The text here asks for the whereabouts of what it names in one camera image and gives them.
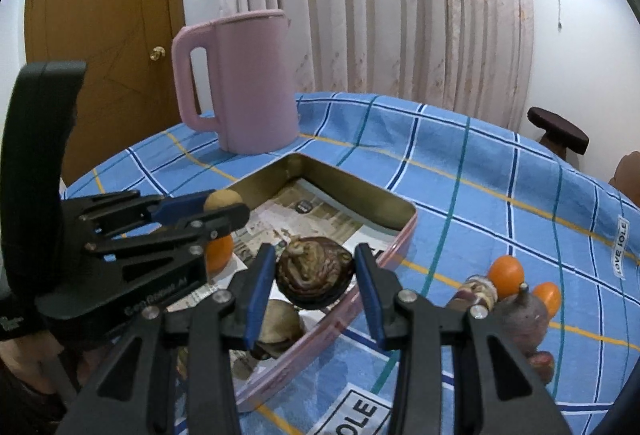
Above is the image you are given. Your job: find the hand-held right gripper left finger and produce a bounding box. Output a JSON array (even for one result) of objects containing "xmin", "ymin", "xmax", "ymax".
[{"xmin": 55, "ymin": 242, "xmax": 278, "ymax": 435}]

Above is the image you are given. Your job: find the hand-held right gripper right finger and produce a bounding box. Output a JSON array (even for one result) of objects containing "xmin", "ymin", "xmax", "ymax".
[{"xmin": 354, "ymin": 242, "xmax": 571, "ymax": 435}]

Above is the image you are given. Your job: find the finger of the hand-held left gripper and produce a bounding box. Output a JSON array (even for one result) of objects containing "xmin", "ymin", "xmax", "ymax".
[
  {"xmin": 82, "ymin": 202, "xmax": 251, "ymax": 266},
  {"xmin": 62, "ymin": 189, "xmax": 217, "ymax": 241}
]

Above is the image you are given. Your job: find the tan round longan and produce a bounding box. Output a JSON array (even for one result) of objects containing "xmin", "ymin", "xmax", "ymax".
[{"xmin": 204, "ymin": 190, "xmax": 244, "ymax": 213}]

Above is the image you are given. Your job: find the pink tin box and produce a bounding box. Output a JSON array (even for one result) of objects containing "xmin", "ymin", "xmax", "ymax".
[{"xmin": 175, "ymin": 152, "xmax": 420, "ymax": 413}]

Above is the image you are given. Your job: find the brown striped fruit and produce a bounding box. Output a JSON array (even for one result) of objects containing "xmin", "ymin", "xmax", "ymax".
[{"xmin": 447, "ymin": 276, "xmax": 498, "ymax": 313}]

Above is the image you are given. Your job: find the small orange tangerine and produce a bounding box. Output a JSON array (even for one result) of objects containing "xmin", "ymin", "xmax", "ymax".
[{"xmin": 534, "ymin": 282, "xmax": 562, "ymax": 320}]

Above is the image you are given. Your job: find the small red fruit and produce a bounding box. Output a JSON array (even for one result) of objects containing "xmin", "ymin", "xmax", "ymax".
[{"xmin": 525, "ymin": 351, "xmax": 555, "ymax": 385}]

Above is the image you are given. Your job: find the person's left forearm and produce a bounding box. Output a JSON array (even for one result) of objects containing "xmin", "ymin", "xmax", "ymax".
[{"xmin": 0, "ymin": 287, "xmax": 81, "ymax": 435}]

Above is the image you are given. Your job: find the beige fruit shell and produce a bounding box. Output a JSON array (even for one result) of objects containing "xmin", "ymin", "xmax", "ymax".
[{"xmin": 257, "ymin": 299, "xmax": 307, "ymax": 356}]

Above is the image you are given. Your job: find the newspaper lining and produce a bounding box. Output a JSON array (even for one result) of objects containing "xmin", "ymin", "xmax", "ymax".
[{"xmin": 190, "ymin": 178, "xmax": 396, "ymax": 381}]

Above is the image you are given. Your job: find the pink electric kettle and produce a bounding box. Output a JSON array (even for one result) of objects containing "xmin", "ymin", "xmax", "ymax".
[{"xmin": 171, "ymin": 8, "xmax": 300, "ymax": 155}]

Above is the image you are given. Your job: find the blue checkered tablecloth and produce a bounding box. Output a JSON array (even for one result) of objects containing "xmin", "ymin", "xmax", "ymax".
[{"xmin": 60, "ymin": 91, "xmax": 640, "ymax": 435}]

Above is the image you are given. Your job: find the wooden door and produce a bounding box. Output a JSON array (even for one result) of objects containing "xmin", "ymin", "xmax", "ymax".
[{"xmin": 24, "ymin": 0, "xmax": 201, "ymax": 186}]

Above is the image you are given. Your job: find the dark brown round stool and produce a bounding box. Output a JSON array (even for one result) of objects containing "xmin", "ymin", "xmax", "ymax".
[{"xmin": 527, "ymin": 106, "xmax": 590, "ymax": 161}]

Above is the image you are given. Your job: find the pink floral curtain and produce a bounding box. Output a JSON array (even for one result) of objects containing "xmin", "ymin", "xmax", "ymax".
[{"xmin": 216, "ymin": 0, "xmax": 536, "ymax": 131}]

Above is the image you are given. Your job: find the wooden chair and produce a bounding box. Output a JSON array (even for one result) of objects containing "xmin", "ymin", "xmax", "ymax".
[{"xmin": 610, "ymin": 154, "xmax": 640, "ymax": 206}]

